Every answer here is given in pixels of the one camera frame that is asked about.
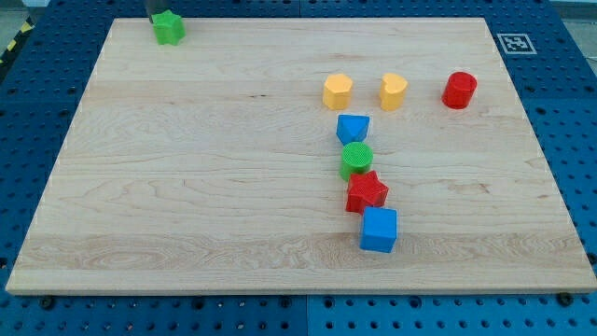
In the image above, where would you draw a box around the blue cube block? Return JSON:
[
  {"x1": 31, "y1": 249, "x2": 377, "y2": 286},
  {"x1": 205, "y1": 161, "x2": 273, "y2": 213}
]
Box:
[{"x1": 360, "y1": 206, "x2": 398, "y2": 253}]

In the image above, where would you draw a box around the wooden board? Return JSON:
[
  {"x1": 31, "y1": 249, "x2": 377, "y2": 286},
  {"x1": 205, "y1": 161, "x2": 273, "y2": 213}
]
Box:
[{"x1": 7, "y1": 18, "x2": 596, "y2": 296}]

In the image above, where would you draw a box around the green cylinder block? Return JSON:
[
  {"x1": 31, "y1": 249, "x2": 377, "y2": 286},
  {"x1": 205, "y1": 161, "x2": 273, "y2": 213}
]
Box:
[{"x1": 340, "y1": 142, "x2": 373, "y2": 182}]

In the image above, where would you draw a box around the blue triangle block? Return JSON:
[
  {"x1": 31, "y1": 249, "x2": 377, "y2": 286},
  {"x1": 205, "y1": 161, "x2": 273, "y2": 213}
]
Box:
[{"x1": 336, "y1": 114, "x2": 369, "y2": 146}]

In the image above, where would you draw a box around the red star block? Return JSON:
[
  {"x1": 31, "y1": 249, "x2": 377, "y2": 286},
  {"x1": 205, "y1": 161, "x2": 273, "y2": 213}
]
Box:
[{"x1": 345, "y1": 171, "x2": 389, "y2": 215}]

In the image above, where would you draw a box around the yellow hexagon block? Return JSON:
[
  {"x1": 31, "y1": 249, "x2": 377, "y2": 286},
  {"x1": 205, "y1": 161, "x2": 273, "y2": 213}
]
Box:
[{"x1": 322, "y1": 74, "x2": 353, "y2": 110}]

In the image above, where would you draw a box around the yellow heart block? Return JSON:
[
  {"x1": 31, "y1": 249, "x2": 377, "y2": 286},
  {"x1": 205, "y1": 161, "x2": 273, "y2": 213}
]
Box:
[{"x1": 379, "y1": 73, "x2": 409, "y2": 111}]

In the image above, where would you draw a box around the red cylinder block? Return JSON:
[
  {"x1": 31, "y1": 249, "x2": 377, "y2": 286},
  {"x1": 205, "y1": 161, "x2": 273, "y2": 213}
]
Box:
[{"x1": 441, "y1": 72, "x2": 478, "y2": 109}]

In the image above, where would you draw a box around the green star block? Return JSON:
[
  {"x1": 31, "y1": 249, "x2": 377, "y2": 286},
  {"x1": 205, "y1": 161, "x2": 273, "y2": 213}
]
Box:
[{"x1": 151, "y1": 9, "x2": 186, "y2": 46}]

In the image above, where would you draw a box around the white fiducial marker tag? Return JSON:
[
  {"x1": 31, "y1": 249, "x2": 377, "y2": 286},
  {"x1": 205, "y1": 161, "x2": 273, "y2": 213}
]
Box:
[{"x1": 497, "y1": 33, "x2": 536, "y2": 55}]

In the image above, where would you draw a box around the black yellow hazard tape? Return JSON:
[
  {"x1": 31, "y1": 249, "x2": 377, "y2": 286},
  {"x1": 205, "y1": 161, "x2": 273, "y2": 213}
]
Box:
[{"x1": 1, "y1": 17, "x2": 35, "y2": 66}]

